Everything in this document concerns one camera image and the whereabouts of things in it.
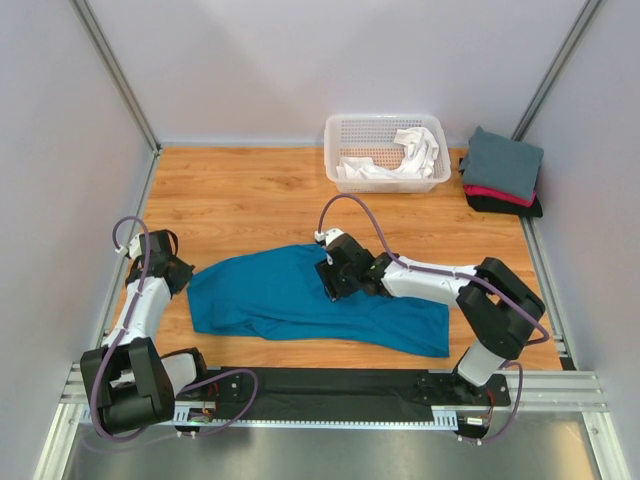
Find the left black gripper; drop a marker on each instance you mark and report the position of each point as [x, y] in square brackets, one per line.
[185, 274]

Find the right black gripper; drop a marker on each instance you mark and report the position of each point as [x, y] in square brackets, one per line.
[326, 271]

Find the blue t shirt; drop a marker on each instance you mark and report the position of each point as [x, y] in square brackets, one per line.
[278, 295]

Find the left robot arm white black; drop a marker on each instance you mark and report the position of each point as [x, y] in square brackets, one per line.
[128, 384]

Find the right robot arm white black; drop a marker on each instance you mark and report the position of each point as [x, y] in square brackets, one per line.
[500, 308]

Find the white plastic basket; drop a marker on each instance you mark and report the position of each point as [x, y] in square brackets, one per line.
[370, 135]

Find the white t shirt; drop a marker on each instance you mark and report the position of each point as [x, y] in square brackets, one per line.
[420, 151]

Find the black folded t shirt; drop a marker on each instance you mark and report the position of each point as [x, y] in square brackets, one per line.
[492, 205]

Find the pink folded t shirt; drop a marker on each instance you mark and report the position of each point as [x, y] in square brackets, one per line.
[474, 190]

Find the grey folded t shirt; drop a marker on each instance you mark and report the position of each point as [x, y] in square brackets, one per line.
[499, 163]

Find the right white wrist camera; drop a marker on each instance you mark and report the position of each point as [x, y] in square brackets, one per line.
[326, 237]

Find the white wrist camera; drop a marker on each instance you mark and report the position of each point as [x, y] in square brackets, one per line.
[127, 245]
[326, 237]

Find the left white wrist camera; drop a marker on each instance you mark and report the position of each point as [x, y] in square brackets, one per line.
[127, 245]

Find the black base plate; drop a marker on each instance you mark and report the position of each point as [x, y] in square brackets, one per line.
[360, 394]

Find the grey slotted cable duct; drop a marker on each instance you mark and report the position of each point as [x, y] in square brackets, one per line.
[448, 420]

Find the left aluminium frame post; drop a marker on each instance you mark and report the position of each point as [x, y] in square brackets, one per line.
[100, 42]

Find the aluminium frame post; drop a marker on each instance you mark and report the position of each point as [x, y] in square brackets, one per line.
[578, 29]
[100, 42]

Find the right aluminium frame post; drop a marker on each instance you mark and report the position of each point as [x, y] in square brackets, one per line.
[578, 29]

